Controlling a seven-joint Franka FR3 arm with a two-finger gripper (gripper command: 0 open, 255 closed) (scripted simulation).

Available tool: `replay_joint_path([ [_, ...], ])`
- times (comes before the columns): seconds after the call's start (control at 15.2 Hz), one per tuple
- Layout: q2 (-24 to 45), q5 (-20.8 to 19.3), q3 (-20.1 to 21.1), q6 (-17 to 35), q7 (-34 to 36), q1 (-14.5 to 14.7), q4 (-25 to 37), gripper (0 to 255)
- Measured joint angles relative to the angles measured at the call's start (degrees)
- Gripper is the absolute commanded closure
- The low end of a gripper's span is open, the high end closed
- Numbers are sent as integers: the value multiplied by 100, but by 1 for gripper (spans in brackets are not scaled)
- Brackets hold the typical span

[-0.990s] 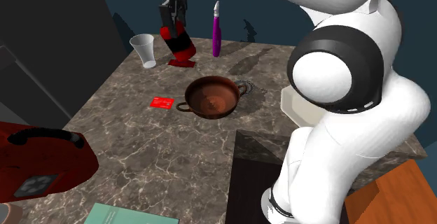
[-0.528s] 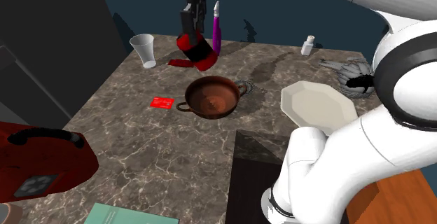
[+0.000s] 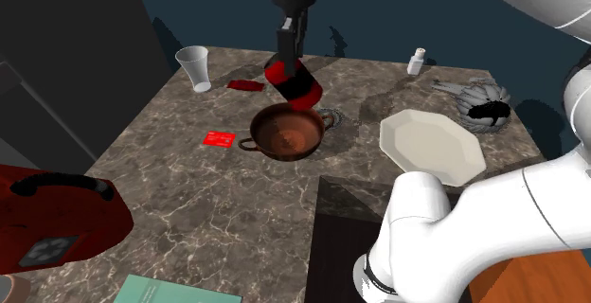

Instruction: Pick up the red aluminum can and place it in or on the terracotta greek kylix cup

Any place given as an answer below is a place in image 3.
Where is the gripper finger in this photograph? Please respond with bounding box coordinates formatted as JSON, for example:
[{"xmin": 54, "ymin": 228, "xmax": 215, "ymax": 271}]
[
  {"xmin": 276, "ymin": 16, "xmax": 297, "ymax": 78},
  {"xmin": 293, "ymin": 8, "xmax": 310, "ymax": 60}
]

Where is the red and black can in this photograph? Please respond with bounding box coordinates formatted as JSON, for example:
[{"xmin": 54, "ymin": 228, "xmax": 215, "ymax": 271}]
[{"xmin": 263, "ymin": 55, "xmax": 324, "ymax": 112}]

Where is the dark red card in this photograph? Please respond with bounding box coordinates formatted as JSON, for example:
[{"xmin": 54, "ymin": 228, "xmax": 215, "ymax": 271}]
[{"xmin": 226, "ymin": 79, "xmax": 266, "ymax": 94}]

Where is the grey round coaster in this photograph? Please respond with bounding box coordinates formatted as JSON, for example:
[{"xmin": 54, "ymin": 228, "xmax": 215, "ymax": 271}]
[{"xmin": 317, "ymin": 107, "xmax": 346, "ymax": 131}]

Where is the white cup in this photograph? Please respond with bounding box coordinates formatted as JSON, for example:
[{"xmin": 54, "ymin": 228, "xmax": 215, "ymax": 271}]
[{"xmin": 174, "ymin": 45, "xmax": 213, "ymax": 94}]

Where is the bright red card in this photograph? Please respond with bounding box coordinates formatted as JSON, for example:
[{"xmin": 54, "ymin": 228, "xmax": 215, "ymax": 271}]
[{"xmin": 202, "ymin": 129, "xmax": 237, "ymax": 149}]

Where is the white shaker bottle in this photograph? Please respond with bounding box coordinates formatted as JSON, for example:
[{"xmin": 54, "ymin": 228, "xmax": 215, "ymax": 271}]
[{"xmin": 406, "ymin": 47, "xmax": 427, "ymax": 77}]

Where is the white octagonal plate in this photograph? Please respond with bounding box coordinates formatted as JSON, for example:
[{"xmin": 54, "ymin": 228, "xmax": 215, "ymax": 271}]
[{"xmin": 379, "ymin": 108, "xmax": 488, "ymax": 188}]

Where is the grey ribbed shell figure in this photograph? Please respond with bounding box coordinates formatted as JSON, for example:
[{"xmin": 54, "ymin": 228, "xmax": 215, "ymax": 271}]
[{"xmin": 431, "ymin": 77, "xmax": 512, "ymax": 135}]

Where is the dark grey refrigerator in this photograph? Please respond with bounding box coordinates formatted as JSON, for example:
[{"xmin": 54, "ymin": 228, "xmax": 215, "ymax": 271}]
[{"xmin": 0, "ymin": 0, "xmax": 174, "ymax": 175}]

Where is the teal book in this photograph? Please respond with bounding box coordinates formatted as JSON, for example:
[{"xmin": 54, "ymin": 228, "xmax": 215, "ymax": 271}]
[{"xmin": 112, "ymin": 274, "xmax": 244, "ymax": 303}]

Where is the copper bowl with handles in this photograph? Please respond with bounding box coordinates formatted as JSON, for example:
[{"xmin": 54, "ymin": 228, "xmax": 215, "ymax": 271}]
[{"xmin": 237, "ymin": 102, "xmax": 336, "ymax": 163}]

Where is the red bin with black handle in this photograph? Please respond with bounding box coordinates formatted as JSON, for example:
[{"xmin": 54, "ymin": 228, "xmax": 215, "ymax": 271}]
[{"xmin": 0, "ymin": 163, "xmax": 135, "ymax": 276}]

